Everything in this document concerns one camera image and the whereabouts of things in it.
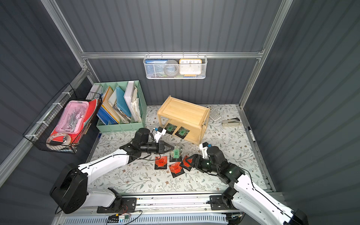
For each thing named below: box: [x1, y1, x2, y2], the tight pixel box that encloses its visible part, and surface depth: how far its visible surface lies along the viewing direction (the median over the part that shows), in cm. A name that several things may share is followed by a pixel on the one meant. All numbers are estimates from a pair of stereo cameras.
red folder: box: [52, 136, 65, 142], surface depth 68 cm
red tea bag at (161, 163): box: [154, 156, 168, 170], surface depth 91 cm
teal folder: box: [115, 86, 132, 118], surface depth 96 cm
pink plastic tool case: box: [54, 99, 90, 134], surface depth 74 cm
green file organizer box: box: [89, 80, 148, 133], surface depth 99 cm
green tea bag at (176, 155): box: [169, 145, 183, 163], surface depth 79 cm
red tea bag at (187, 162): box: [180, 155, 193, 172], surface depth 88 cm
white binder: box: [123, 81, 137, 123], surface depth 96 cm
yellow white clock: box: [179, 58, 203, 77], surface depth 90 cm
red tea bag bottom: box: [168, 161, 186, 179], surface depth 88 cm
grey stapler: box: [221, 117, 241, 127], surface depth 111 cm
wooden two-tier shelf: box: [157, 95, 211, 146], surface depth 92 cm
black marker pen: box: [247, 126, 256, 143], surface depth 109 cm
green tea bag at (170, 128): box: [164, 122, 178, 135], surface depth 107 cm
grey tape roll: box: [163, 59, 179, 77], surface depth 89 cm
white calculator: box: [209, 109, 222, 122], surface depth 114 cm
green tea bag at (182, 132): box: [174, 126, 190, 140], surface depth 103 cm
